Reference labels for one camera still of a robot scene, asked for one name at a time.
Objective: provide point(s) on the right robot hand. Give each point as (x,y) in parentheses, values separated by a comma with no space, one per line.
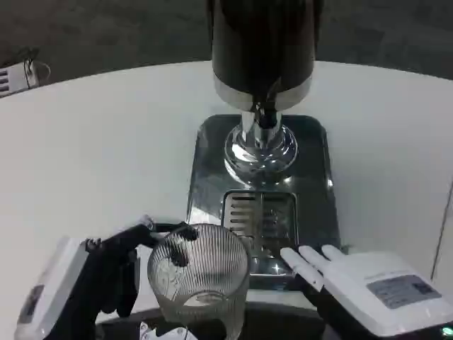
(354,283)

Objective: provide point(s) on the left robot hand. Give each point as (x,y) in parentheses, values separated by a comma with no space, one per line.
(106,262)

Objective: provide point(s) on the clear ribbed glass cup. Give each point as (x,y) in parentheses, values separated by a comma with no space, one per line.
(198,283)

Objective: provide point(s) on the steel drip tray base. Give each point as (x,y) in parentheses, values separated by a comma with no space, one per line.
(315,198)

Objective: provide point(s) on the slotted steel drip grid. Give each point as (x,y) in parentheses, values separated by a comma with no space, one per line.
(244,216)

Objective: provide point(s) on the black dispenser tap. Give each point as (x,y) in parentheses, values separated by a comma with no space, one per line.
(266,113)

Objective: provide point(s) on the black drink dispenser steel stand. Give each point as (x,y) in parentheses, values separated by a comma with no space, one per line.
(262,46)

